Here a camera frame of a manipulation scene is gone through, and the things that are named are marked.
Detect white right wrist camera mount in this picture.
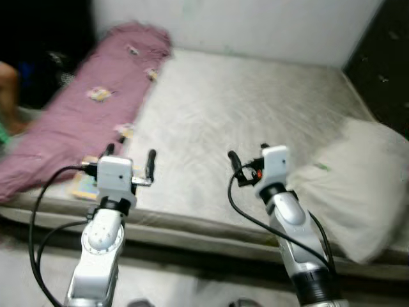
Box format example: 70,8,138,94
256,145,291,189

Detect dark tufted headboard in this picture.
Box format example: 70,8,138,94
345,0,409,138

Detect silver right robot leg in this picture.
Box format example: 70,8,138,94
229,297,258,307

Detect colourful picture book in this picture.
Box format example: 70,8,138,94
70,157,138,200

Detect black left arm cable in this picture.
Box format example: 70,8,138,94
29,163,96,307

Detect black bag with white print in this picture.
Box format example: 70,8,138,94
0,0,96,109

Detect dark bed base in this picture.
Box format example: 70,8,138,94
0,217,409,282

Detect white pillow with green tree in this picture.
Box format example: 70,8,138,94
288,118,409,264

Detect purple blanket with panda prints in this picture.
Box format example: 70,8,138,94
0,22,172,204

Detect grey patterned mattress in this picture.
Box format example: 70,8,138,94
0,48,409,256

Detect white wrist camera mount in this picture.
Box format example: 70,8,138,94
96,155,135,209
256,145,291,189

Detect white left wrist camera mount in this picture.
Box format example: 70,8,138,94
96,155,135,209

